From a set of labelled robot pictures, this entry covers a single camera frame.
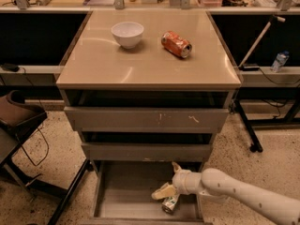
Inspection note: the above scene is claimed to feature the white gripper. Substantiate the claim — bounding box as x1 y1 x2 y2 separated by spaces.
151 161 203 200

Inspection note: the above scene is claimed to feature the grey bottom drawer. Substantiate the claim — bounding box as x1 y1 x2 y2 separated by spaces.
80 161 212 225

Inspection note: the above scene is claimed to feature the grey drawer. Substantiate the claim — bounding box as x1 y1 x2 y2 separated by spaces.
80 161 212 225
63 90 233 134
82 132 215 162

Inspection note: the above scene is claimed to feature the grey middle drawer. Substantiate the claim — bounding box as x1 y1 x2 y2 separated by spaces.
82 132 215 162

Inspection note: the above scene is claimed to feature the grey drawer cabinet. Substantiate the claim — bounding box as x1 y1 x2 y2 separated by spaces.
55 8 242 225

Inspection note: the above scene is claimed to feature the grey top drawer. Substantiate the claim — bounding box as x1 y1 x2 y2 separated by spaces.
63 90 233 134

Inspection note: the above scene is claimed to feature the orange soda can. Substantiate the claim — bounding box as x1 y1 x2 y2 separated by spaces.
161 31 192 58

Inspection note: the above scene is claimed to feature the black device on ledge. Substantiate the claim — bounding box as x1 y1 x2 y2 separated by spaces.
240 64 260 71

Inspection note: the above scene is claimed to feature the white ceramic bowl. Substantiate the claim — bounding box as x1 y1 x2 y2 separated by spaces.
111 22 144 49

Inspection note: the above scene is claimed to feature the clear water bottle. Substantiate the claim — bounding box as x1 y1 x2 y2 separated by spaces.
270 51 290 72

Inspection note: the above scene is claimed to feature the brown office chair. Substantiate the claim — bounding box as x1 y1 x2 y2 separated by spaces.
0 90 90 225

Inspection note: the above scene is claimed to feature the black power adapter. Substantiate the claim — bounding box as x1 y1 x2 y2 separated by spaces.
1 63 20 72

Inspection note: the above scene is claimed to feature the black table leg frame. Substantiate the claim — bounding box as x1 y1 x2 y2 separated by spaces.
234 99 300 153

